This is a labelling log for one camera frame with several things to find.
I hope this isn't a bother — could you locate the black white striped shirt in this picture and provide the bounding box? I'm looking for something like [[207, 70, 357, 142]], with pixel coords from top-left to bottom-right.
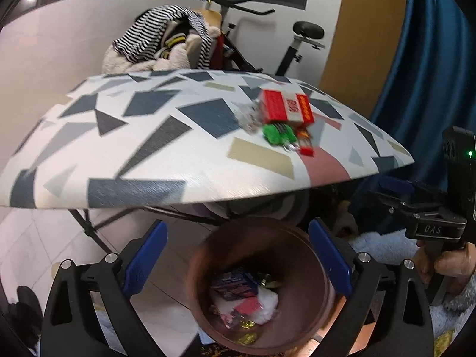
[[112, 5, 211, 71]]

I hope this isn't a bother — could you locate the green foil wrapper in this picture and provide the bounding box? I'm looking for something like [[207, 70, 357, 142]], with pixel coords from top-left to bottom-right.
[[259, 273, 280, 291]]

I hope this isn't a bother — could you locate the beige chair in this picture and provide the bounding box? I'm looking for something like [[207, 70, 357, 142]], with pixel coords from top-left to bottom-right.
[[184, 9, 223, 70]]

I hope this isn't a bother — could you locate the yellow patterned cloth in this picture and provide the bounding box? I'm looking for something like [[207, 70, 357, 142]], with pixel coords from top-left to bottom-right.
[[433, 329, 456, 350]]

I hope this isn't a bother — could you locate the black exercise bike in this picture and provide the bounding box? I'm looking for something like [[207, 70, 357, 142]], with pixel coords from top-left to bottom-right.
[[199, 0, 326, 83]]

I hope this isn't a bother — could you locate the small clear wrapper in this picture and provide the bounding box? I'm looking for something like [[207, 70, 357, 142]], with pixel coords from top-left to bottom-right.
[[236, 98, 267, 135]]

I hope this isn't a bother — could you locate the blue curtain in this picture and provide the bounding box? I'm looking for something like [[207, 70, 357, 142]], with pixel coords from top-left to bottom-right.
[[350, 0, 476, 231]]

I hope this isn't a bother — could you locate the black folding table frame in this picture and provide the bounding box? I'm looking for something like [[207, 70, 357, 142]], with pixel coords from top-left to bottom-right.
[[71, 203, 231, 246]]

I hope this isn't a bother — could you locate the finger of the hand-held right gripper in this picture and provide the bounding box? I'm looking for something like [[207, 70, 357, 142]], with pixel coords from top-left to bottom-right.
[[378, 176, 421, 196], [367, 190, 445, 221]]

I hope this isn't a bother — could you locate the red cardboard box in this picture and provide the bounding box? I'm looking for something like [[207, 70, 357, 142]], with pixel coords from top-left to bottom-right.
[[256, 88, 315, 126]]

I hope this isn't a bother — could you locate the light blue fleece robe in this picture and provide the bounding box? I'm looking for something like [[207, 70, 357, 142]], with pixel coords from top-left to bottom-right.
[[350, 231, 476, 357]]

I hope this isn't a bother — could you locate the dark garment with yellow stripes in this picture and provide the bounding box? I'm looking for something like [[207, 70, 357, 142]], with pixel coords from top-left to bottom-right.
[[162, 18, 190, 59]]

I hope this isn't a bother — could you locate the gold foil wrapper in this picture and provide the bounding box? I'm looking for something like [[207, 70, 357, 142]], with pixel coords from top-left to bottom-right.
[[234, 320, 261, 345]]

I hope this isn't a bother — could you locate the person's right hand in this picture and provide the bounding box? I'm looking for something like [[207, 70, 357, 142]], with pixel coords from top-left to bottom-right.
[[413, 243, 476, 294]]

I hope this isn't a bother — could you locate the pink packet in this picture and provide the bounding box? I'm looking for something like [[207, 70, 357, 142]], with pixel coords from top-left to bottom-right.
[[221, 299, 263, 328]]

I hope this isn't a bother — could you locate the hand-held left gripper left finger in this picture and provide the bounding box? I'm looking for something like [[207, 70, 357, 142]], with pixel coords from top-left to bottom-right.
[[39, 220, 168, 357]]

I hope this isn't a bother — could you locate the brown round bin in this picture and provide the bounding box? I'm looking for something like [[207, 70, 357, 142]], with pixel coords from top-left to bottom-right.
[[186, 219, 337, 356]]

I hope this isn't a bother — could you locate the red cloth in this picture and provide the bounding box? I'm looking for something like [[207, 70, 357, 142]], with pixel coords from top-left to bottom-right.
[[217, 33, 228, 70]]

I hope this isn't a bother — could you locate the white fleece jacket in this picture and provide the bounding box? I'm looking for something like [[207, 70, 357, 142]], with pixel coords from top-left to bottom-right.
[[102, 26, 220, 74]]

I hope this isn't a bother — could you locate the small red packet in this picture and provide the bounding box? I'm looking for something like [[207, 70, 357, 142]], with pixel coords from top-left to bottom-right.
[[286, 128, 315, 157]]

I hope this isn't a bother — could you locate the white plastic bag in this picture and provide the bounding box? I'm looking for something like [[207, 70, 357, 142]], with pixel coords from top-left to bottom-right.
[[212, 288, 282, 324]]

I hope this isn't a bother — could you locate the wooden door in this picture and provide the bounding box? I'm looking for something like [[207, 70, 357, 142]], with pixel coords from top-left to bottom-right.
[[320, 0, 410, 109]]

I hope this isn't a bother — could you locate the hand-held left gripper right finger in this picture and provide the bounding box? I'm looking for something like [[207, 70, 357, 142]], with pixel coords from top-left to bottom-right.
[[308, 217, 436, 357]]

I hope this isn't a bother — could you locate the dark cloth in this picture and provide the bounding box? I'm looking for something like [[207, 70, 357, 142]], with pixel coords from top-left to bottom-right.
[[7, 286, 44, 343]]

